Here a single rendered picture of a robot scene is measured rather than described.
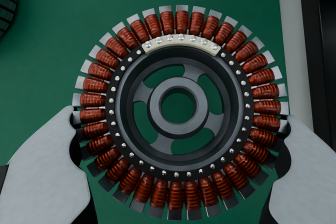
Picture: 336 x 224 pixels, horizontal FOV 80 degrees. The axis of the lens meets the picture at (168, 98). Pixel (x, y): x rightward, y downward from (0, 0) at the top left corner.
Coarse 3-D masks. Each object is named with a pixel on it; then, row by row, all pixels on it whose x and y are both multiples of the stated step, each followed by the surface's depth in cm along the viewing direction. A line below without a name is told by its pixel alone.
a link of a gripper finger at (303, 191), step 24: (288, 120) 10; (288, 144) 9; (312, 144) 9; (288, 168) 8; (312, 168) 8; (288, 192) 7; (312, 192) 7; (264, 216) 6; (288, 216) 6; (312, 216) 6
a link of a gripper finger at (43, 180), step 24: (72, 120) 10; (24, 144) 8; (48, 144) 8; (72, 144) 9; (24, 168) 7; (48, 168) 7; (72, 168) 7; (24, 192) 6; (48, 192) 6; (72, 192) 6; (0, 216) 6; (24, 216) 6; (48, 216) 6; (72, 216) 6; (96, 216) 7
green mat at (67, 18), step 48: (48, 0) 19; (96, 0) 19; (144, 0) 19; (192, 0) 19; (240, 0) 19; (0, 48) 20; (48, 48) 19; (0, 96) 20; (48, 96) 19; (0, 144) 20; (192, 144) 19; (96, 192) 19
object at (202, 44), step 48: (96, 48) 11; (144, 48) 11; (192, 48) 11; (240, 48) 11; (96, 96) 10; (144, 96) 12; (192, 96) 12; (240, 96) 10; (96, 144) 10; (144, 144) 12; (240, 144) 10; (144, 192) 9; (192, 192) 9; (240, 192) 10
